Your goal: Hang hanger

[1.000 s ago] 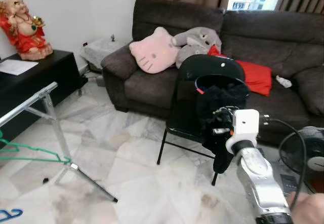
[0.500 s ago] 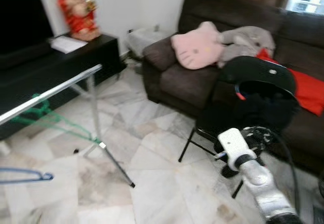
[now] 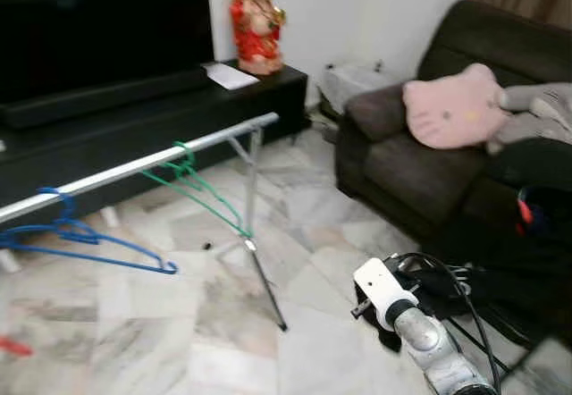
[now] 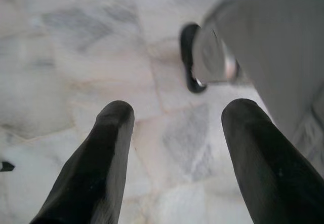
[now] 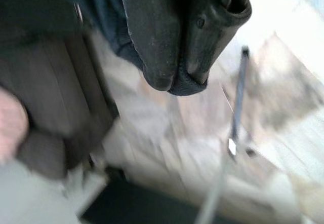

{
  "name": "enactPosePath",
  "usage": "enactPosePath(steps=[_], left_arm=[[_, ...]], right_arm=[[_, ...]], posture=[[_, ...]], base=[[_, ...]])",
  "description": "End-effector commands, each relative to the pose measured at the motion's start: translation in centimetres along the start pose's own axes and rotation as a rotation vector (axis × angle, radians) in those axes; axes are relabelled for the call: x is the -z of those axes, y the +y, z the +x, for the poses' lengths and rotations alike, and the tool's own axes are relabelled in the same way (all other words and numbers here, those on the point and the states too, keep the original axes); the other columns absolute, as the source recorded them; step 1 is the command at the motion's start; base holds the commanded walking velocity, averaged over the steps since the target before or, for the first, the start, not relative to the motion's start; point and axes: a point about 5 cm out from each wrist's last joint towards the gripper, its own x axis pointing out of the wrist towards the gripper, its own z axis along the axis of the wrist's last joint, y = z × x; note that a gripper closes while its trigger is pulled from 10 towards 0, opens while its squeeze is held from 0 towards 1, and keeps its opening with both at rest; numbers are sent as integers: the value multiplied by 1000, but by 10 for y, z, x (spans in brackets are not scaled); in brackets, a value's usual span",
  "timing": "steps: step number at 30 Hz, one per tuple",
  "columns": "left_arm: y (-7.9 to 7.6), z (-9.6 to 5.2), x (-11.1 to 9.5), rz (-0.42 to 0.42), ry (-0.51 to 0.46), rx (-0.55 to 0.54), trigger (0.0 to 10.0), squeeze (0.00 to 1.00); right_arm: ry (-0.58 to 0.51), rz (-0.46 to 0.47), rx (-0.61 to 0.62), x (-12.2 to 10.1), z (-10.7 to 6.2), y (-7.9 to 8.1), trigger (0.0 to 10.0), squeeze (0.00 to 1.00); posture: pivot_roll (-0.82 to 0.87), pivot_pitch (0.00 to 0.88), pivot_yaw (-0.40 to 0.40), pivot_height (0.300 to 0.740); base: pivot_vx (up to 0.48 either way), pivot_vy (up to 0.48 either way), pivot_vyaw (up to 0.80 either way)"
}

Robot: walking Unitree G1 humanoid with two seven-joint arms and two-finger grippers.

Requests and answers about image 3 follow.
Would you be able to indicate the black printed shirt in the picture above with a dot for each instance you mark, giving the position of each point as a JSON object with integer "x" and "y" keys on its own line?
{"x": 465, "y": 288}

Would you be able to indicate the blue plastic hanger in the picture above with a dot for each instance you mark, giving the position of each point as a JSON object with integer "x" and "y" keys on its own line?
{"x": 76, "y": 231}

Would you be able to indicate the green plastic hanger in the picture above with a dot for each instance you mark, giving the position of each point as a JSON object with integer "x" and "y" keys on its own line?
{"x": 189, "y": 173}

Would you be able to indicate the dark brown fabric sofa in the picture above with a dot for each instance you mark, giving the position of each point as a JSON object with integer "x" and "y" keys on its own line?
{"x": 420, "y": 180}

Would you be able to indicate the navy garment red stripes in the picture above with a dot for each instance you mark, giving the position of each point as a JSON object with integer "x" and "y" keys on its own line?
{"x": 525, "y": 212}

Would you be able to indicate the black folding chair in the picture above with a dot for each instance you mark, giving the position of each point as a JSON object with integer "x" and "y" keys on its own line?
{"x": 536, "y": 167}

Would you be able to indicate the pink Hello Kitty cushion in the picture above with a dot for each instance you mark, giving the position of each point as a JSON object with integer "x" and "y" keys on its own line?
{"x": 451, "y": 109}

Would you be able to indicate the side table lace cloth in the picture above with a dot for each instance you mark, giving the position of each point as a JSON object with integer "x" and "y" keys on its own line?
{"x": 353, "y": 87}

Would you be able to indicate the large grey Totoro plush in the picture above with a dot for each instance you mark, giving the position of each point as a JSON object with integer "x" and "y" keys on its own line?
{"x": 541, "y": 113}

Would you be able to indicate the black television console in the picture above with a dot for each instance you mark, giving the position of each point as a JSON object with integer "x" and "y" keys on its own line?
{"x": 179, "y": 140}

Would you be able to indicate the white paper sheet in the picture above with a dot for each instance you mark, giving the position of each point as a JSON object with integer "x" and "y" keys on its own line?
{"x": 231, "y": 76}

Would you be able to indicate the red laughing Buddha statue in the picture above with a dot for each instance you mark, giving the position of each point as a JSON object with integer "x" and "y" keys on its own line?
{"x": 257, "y": 29}

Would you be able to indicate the steel clothes rack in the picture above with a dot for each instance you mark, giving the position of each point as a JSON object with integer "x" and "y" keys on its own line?
{"x": 134, "y": 167}

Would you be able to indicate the black soundbar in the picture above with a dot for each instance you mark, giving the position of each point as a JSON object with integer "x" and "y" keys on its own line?
{"x": 107, "y": 98}

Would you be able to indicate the small red floor object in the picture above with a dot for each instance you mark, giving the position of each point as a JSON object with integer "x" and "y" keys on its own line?
{"x": 13, "y": 347}

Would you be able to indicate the black flat television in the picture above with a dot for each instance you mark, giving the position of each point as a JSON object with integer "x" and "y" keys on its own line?
{"x": 98, "y": 20}

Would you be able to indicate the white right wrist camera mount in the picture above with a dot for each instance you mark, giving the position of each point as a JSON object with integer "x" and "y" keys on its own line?
{"x": 380, "y": 288}

